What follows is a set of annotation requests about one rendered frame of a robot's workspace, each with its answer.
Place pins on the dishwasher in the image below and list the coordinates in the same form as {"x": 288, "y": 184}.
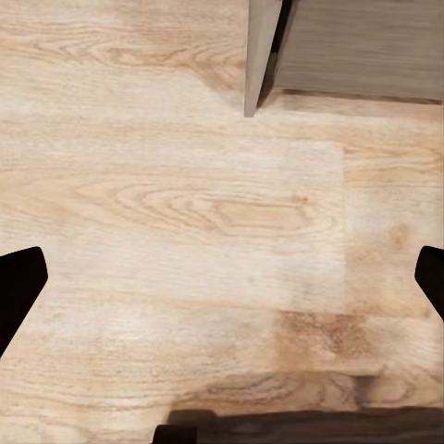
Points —
{"x": 382, "y": 47}

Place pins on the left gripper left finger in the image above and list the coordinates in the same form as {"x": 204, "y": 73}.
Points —
{"x": 23, "y": 275}

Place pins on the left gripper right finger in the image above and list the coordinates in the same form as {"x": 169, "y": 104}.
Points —
{"x": 429, "y": 274}

